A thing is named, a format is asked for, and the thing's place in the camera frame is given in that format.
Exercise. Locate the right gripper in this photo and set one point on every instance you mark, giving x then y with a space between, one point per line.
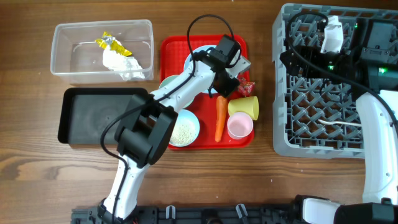
297 64

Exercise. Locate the yellow snack wrapper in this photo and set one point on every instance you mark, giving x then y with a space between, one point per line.
108 40

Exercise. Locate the red candy wrapper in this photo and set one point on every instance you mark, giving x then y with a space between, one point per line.
245 87

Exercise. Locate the red serving tray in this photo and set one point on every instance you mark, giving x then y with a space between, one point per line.
174 56

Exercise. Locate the orange carrot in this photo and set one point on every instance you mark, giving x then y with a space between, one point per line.
221 112

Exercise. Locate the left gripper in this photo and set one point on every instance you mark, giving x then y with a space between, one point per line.
226 84

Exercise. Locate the yellow plastic cup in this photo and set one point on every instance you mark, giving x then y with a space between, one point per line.
248 105

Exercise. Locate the white plastic spoon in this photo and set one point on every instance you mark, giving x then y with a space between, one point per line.
338 122

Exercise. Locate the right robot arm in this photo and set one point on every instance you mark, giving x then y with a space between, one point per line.
373 80

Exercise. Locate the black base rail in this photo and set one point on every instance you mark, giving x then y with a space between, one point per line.
202 215

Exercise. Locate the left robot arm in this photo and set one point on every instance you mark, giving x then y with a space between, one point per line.
140 136

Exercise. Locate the black plastic tray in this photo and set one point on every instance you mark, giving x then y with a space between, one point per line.
87 111

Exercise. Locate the pink plastic cup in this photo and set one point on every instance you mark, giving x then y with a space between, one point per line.
239 125

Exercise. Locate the green bowl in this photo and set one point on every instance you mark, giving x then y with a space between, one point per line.
167 80

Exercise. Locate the grey dishwasher rack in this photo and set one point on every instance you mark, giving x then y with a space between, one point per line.
300 102

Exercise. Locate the white tissue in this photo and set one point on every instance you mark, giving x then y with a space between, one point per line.
126 66

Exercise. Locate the light blue bowl with rice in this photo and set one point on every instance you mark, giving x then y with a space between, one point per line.
186 129

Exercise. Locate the clear plastic bin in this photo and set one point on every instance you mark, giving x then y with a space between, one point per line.
78 59

